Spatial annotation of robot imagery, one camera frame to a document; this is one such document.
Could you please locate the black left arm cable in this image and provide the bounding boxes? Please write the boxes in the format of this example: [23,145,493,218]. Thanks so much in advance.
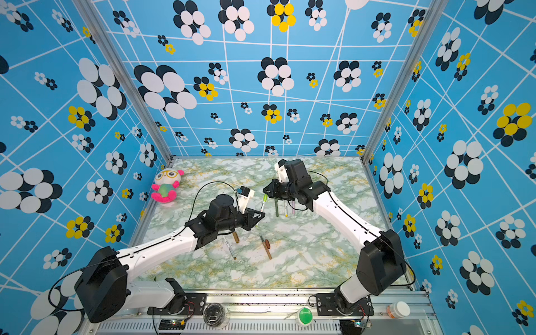
[47,181,241,313]

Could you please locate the dark green pen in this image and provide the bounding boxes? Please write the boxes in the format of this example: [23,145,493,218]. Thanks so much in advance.
[274,199,279,217]

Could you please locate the white pill bottle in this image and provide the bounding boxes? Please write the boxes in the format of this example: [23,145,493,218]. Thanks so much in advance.
[386,301,411,319]

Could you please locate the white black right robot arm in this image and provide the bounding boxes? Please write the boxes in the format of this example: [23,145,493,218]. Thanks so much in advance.
[263,159,408,314]

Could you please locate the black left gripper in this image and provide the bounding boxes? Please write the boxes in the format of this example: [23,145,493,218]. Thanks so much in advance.
[217,206,266,233]

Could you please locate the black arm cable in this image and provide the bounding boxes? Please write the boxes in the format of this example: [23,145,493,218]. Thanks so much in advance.
[288,170,417,288]
[47,181,241,313]

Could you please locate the pink white plush toy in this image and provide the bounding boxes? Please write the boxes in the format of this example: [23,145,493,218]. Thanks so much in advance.
[151,168,185,203]

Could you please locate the clear glass jar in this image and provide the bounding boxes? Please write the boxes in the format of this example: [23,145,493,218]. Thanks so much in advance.
[203,303,230,329]

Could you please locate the aluminium frame post left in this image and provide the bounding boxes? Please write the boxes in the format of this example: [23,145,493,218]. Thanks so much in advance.
[73,1,173,165]

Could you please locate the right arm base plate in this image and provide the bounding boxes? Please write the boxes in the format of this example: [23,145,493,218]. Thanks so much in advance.
[312,293,375,318]

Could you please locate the white pen light green end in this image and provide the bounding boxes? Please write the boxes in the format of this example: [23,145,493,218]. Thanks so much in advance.
[260,194,268,212]

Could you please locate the green push button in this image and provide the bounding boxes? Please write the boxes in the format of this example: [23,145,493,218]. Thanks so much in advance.
[295,307,314,327]

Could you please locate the aluminium frame post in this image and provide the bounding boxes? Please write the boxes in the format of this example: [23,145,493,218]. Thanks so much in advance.
[363,0,448,163]
[73,1,173,165]

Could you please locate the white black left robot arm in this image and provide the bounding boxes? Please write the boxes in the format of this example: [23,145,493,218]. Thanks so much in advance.
[74,194,265,323]

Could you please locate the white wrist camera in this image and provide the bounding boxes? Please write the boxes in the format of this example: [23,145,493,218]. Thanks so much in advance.
[237,186,255,214]
[274,159,289,183]

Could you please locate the aluminium front rail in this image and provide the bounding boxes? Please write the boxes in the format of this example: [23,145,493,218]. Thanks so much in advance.
[79,289,443,334]

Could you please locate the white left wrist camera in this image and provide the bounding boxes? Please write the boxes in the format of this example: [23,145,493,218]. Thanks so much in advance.
[237,186,255,214]

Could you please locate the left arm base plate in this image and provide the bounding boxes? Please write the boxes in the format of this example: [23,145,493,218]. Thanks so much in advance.
[147,293,208,317]

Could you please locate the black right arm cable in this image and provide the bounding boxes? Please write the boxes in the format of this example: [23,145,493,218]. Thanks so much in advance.
[288,170,417,288]

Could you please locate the aluminium frame post right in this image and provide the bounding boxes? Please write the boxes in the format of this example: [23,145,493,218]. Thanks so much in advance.
[363,0,448,163]

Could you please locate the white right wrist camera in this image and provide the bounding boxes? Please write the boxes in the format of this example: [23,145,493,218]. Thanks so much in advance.
[274,159,289,183]

